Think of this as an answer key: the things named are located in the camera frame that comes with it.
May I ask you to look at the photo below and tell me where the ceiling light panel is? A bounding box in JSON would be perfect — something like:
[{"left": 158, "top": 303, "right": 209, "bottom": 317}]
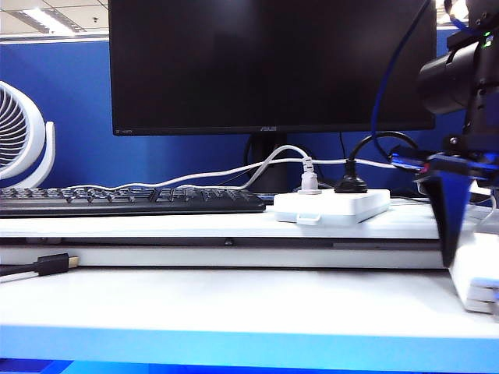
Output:
[{"left": 8, "top": 6, "right": 85, "bottom": 34}]

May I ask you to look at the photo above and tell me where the white charger block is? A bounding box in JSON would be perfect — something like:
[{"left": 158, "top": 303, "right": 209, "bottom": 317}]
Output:
[{"left": 448, "top": 231, "right": 499, "bottom": 313}]

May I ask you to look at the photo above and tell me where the black ASUS monitor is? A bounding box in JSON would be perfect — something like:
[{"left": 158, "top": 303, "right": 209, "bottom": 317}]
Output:
[{"left": 108, "top": 0, "right": 437, "bottom": 138}]

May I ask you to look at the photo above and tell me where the black plug with cable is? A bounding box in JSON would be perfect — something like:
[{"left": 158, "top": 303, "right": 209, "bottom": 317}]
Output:
[{"left": 334, "top": 130, "right": 421, "bottom": 195}]

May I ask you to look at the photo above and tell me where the thin white charger cable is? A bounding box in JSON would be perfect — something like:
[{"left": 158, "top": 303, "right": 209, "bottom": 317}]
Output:
[{"left": 50, "top": 157, "right": 499, "bottom": 235}]

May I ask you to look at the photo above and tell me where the grey plug with cable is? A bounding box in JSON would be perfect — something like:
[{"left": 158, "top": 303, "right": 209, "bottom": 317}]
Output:
[{"left": 175, "top": 144, "right": 324, "bottom": 196}]

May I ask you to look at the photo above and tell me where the blue office partition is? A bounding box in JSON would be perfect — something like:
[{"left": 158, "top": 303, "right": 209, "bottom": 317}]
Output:
[{"left": 0, "top": 22, "right": 499, "bottom": 208}]

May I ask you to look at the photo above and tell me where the white desk fan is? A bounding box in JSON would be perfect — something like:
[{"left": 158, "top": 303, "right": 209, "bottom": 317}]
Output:
[{"left": 0, "top": 80, "right": 56, "bottom": 191}]

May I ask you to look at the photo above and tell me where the white flat cable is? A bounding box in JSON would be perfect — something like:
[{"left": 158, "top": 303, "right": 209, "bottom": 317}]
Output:
[{"left": 0, "top": 271, "right": 41, "bottom": 284}]

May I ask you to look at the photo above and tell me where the white power strip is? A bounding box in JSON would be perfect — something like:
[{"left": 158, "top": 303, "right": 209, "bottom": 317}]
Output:
[{"left": 272, "top": 188, "right": 392, "bottom": 226}]

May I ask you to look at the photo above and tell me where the black keyboard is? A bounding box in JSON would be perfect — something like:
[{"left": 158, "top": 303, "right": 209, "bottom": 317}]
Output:
[{"left": 0, "top": 187, "right": 267, "bottom": 217}]

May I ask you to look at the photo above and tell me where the black HDMI cable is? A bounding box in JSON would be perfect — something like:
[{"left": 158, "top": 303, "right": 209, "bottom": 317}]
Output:
[{"left": 0, "top": 252, "right": 81, "bottom": 278}]

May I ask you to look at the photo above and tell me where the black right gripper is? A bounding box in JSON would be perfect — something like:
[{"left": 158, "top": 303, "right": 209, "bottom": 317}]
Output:
[{"left": 389, "top": 133, "right": 499, "bottom": 270}]

